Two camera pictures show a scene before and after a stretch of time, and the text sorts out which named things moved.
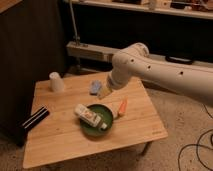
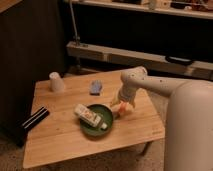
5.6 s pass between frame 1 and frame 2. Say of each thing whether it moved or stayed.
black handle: stayed
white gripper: moved
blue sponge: stayed
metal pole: stayed
